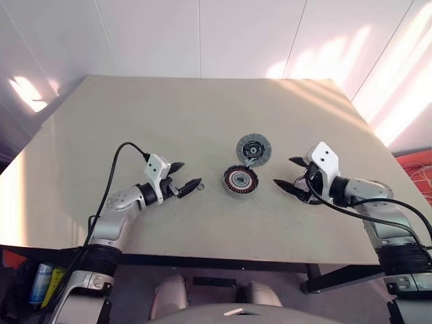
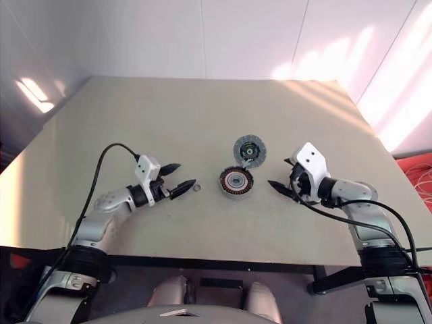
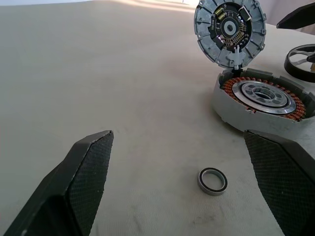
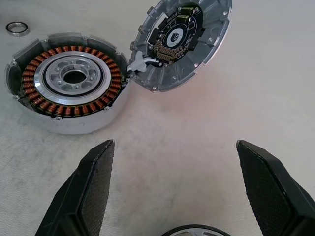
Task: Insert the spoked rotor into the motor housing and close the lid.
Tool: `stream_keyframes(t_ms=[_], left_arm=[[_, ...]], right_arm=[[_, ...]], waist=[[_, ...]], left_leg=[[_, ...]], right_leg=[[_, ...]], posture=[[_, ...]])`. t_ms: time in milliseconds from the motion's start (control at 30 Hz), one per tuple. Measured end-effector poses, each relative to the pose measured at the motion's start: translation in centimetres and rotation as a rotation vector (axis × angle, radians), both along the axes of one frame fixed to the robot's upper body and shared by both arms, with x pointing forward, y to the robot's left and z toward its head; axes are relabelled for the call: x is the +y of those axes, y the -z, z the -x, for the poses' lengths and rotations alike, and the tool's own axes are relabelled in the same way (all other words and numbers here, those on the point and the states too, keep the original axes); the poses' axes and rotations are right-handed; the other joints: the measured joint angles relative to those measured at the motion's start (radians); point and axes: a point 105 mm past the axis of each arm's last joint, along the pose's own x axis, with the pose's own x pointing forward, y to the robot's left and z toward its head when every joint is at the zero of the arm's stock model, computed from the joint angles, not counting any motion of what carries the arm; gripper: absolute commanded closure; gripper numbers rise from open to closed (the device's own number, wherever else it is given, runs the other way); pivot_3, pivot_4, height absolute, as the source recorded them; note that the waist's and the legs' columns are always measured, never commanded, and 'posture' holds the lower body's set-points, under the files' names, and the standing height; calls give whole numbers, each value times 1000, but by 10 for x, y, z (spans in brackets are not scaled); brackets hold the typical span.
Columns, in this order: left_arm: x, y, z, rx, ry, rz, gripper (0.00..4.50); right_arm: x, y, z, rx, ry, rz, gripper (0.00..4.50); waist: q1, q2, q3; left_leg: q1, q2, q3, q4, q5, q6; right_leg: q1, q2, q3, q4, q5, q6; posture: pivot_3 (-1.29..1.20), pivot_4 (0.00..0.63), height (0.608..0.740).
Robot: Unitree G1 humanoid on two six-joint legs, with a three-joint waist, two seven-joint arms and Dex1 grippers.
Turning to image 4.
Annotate small metal bearing ring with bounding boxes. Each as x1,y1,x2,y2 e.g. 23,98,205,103
5,21,30,37

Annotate silver motor cover circuit board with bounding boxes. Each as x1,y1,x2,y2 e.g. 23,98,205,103
127,0,233,93

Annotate silver motor housing copper coils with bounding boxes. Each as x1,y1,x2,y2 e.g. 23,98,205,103
3,33,131,135

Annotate black-rimmed silver rotor disc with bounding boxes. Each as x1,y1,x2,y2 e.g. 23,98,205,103
161,224,233,236

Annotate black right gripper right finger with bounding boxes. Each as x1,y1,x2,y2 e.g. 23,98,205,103
235,139,315,236

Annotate white wire connector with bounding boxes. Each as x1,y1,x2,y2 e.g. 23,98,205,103
127,53,155,74

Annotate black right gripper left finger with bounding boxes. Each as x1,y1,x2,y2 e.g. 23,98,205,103
34,139,116,236

